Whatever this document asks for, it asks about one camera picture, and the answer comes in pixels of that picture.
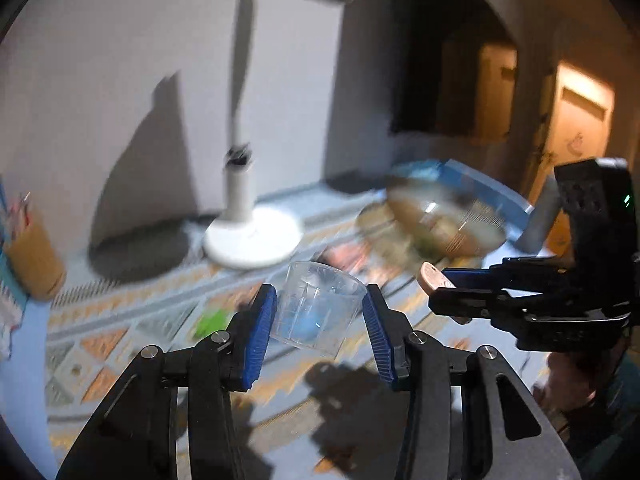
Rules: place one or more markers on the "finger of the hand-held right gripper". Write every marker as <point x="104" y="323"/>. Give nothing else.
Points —
<point x="490" y="305"/>
<point x="475" y="277"/>

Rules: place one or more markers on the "pink round tape measure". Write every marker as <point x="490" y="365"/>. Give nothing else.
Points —
<point x="432" y="277"/>

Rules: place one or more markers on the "grey cylinder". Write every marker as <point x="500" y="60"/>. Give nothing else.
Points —
<point x="540" y="215"/>

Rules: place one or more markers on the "person's right hand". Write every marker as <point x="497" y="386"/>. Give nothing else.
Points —
<point x="565" y="380"/>

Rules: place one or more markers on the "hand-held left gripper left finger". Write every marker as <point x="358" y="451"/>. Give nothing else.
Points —
<point x="257" y="335"/>

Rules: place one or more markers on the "blue tray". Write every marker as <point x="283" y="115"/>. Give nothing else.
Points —
<point x="480" y="175"/>

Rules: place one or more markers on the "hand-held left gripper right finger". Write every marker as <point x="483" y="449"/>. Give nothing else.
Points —
<point x="380" y="340"/>

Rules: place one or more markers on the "white desk lamp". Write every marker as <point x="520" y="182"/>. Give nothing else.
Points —
<point x="250" y="240"/>

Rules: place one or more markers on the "clear plastic cup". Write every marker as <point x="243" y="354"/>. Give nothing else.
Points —
<point x="320" y="310"/>

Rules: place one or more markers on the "brown pen holder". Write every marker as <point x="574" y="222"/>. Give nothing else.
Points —
<point x="35" y="260"/>

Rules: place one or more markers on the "wooden door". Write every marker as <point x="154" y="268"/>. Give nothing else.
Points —
<point x="575" y="125"/>

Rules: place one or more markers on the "light green translucent figure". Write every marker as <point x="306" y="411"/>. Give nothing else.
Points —
<point x="212" y="322"/>

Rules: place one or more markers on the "patterned woven table mat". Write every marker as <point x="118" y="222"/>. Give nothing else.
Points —
<point x="125" y="320"/>

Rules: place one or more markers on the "bunch of pens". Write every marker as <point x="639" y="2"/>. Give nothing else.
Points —
<point x="22" y="210"/>

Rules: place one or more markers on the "row of books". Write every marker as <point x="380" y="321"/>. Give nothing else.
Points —
<point x="7" y="300"/>

